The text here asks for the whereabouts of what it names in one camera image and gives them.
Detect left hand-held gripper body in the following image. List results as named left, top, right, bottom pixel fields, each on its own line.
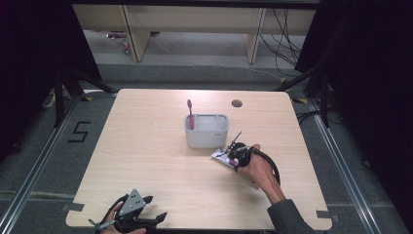
left=113, top=188, right=158, bottom=234

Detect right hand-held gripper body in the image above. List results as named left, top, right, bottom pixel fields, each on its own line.
left=227, top=130, right=253, bottom=171

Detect white and purple toothpaste tube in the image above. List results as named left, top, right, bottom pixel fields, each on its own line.
left=210, top=148, right=261, bottom=190

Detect light grey toothbrush holder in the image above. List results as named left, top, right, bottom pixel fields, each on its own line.
left=183, top=113, right=230, bottom=150

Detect pink and grey toothbrush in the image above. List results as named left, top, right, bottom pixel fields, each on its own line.
left=186, top=98, right=196, bottom=131

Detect person's left hand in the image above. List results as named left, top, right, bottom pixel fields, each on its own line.
left=99, top=202, right=147, bottom=234

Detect person's right hand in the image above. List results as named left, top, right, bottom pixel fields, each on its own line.
left=238, top=143, right=287, bottom=205

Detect black metal stand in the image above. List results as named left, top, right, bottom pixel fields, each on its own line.
left=53, top=63, right=119, bottom=129
left=275, top=62, right=331, bottom=129

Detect dark curtain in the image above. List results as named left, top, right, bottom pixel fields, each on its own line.
left=0, top=0, right=102, bottom=164
left=294, top=0, right=413, bottom=225

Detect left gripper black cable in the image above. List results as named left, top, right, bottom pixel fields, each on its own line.
left=88, top=193, right=130, bottom=232

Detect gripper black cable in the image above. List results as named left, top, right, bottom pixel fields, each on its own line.
left=88, top=193, right=130, bottom=232
left=247, top=146, right=282, bottom=187

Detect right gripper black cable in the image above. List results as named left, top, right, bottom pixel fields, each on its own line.
left=247, top=146, right=282, bottom=187

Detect black floor cable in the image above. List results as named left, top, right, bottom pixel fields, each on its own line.
left=295, top=108, right=346, bottom=127

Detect metal floor rail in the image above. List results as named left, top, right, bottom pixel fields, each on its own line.
left=307, top=98, right=385, bottom=234
left=0, top=96, right=83, bottom=234

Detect hanging black cables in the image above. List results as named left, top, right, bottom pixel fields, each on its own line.
left=259, top=8, right=304, bottom=78

